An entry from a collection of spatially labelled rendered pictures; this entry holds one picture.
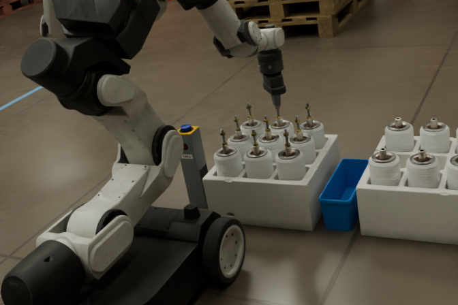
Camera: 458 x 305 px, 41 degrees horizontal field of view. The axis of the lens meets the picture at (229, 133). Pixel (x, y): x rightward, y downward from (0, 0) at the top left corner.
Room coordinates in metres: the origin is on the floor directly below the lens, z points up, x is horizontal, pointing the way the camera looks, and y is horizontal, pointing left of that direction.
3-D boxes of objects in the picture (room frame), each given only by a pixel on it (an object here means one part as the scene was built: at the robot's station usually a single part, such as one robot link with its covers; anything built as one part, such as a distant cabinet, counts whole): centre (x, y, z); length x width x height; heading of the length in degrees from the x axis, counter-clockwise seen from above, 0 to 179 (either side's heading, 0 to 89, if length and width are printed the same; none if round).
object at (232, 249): (1.62, 0.08, 0.10); 0.20 x 0.05 x 0.20; 149
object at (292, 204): (2.04, -0.14, 0.09); 0.39 x 0.39 x 0.18; 61
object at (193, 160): (2.12, 0.15, 0.16); 0.07 x 0.07 x 0.31; 61
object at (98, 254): (1.52, 0.45, 0.28); 0.21 x 0.20 x 0.13; 149
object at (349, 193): (1.88, -0.37, 0.06); 0.30 x 0.11 x 0.12; 151
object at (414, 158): (1.68, -0.57, 0.25); 0.08 x 0.08 x 0.01
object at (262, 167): (1.94, -0.08, 0.16); 0.10 x 0.10 x 0.18
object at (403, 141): (1.94, -0.58, 0.16); 0.10 x 0.10 x 0.18
